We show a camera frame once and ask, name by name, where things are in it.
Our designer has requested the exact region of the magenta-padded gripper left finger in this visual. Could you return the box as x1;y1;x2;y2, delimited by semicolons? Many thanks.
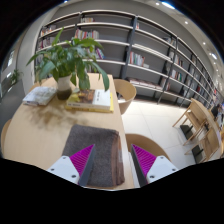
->
46;143;97;187

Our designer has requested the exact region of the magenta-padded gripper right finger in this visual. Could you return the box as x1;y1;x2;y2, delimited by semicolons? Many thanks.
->
130;143;179;188

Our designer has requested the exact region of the zigzag patterned grey towel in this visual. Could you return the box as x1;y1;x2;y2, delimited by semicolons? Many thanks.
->
61;124;126;188

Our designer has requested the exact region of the light wooden shell chair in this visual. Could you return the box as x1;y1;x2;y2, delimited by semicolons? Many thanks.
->
124;133;172;188
0;119;13;158
113;78;138;116

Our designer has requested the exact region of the yellow book stack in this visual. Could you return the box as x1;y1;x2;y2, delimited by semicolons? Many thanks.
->
64;88;115;114

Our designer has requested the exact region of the small green background plant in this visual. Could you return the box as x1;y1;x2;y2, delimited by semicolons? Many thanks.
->
9;68;24;86

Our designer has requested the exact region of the green potted plant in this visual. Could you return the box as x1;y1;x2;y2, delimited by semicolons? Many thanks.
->
26;27;110;101

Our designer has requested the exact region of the grey bookshelf unit with books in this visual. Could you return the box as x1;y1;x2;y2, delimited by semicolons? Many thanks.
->
33;9;224;111

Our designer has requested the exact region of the ceiling spot lights group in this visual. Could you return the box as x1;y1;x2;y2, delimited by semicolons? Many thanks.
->
153;0;219;61

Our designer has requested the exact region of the wooden frame chairs group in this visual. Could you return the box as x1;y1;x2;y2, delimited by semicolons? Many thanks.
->
172;106;221;164

